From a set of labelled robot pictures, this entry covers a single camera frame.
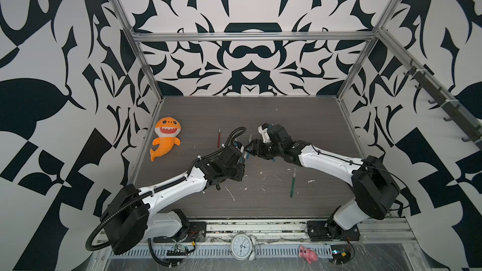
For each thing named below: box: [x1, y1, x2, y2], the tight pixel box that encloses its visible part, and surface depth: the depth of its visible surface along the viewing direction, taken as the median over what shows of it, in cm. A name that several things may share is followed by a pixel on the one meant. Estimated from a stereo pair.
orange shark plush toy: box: [149, 116, 182, 162], surface depth 98 cm
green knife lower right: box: [289, 167, 297, 198], surface depth 89 cm
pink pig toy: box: [298, 245, 319, 265], surface depth 70 cm
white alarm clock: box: [230, 233, 257, 261], surface depth 69 cm
